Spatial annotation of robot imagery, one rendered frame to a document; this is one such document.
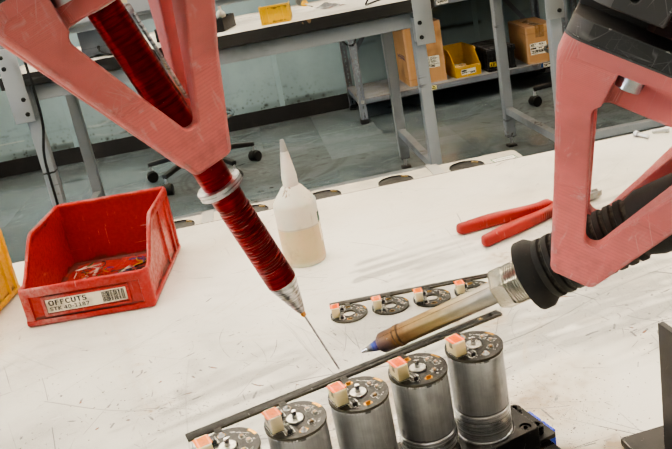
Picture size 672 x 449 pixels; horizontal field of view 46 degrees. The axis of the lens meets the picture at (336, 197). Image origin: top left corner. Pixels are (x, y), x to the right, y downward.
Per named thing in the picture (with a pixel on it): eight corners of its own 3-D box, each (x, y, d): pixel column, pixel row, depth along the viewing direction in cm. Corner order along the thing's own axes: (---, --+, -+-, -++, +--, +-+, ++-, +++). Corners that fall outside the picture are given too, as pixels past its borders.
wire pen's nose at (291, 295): (283, 315, 29) (263, 285, 29) (307, 297, 30) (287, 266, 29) (295, 325, 28) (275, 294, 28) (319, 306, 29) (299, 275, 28)
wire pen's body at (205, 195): (255, 287, 29) (75, 20, 24) (290, 260, 29) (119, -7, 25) (272, 301, 27) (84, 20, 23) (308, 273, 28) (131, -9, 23)
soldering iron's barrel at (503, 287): (386, 370, 30) (537, 305, 27) (363, 337, 29) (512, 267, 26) (396, 349, 31) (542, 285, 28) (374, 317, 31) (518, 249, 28)
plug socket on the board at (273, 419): (290, 427, 31) (287, 412, 31) (270, 436, 30) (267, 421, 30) (283, 418, 31) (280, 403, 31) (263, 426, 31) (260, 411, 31)
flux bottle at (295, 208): (332, 249, 64) (309, 131, 61) (318, 267, 61) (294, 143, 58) (293, 251, 65) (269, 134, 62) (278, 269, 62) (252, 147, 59)
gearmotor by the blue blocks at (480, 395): (526, 446, 35) (514, 344, 33) (479, 468, 34) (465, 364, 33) (493, 420, 37) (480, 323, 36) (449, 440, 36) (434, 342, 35)
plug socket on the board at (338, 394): (355, 400, 32) (352, 386, 32) (335, 408, 31) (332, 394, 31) (346, 392, 32) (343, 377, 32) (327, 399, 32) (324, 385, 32)
